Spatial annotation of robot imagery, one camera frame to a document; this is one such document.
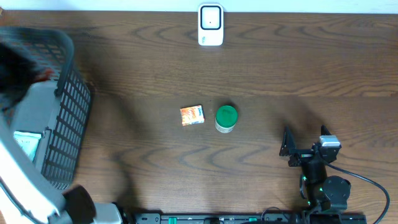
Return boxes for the green lid jar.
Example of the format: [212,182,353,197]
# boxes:
[215,105,238,133]

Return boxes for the small orange snack box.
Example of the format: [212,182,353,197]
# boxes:
[180,105,205,126]

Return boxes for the light green tissue pack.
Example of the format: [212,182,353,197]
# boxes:
[14,131,42,161]

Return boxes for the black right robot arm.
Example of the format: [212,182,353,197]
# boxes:
[279,125,351,223]

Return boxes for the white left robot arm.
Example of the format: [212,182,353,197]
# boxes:
[1,44,123,223]

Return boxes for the white barcode scanner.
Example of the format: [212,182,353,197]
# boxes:
[198,3,224,46]

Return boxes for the dark grey plastic basket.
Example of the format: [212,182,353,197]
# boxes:
[1,27,91,191]

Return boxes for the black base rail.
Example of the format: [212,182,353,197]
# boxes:
[123,211,367,224]

